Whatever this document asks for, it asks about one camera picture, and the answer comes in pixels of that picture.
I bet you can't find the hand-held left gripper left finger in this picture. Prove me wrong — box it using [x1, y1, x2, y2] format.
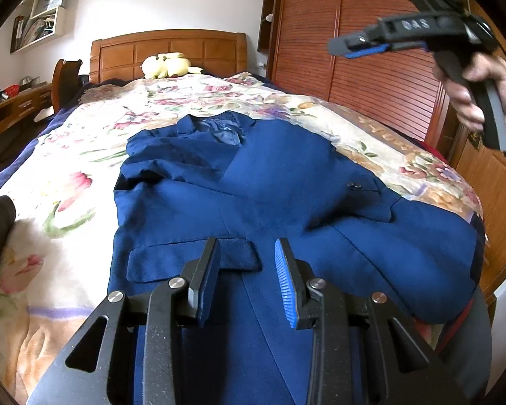
[27, 237, 222, 405]

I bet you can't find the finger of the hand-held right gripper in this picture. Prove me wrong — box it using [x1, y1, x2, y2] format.
[327, 29, 389, 59]

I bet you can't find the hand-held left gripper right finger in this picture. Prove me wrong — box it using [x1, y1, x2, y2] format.
[274, 237, 461, 405]

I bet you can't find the navy blue blazer jacket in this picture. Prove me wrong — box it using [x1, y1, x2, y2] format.
[107, 110, 488, 405]

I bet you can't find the person's right hand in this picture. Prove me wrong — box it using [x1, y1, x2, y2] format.
[431, 53, 506, 145]

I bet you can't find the wooden louvred wardrobe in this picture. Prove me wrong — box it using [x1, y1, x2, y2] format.
[257, 0, 506, 149]

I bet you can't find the wooden bed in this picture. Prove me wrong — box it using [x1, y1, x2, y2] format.
[0, 29, 487, 405]

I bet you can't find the yellow plush toy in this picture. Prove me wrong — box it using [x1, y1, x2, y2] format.
[141, 52, 203, 80]

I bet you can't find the wooden chair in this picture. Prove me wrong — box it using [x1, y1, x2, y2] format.
[52, 58, 83, 113]

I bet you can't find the wooden desk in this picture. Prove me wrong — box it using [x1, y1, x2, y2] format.
[0, 82, 54, 149]

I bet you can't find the white wall shelf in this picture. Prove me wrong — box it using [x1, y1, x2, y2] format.
[10, 0, 77, 54]

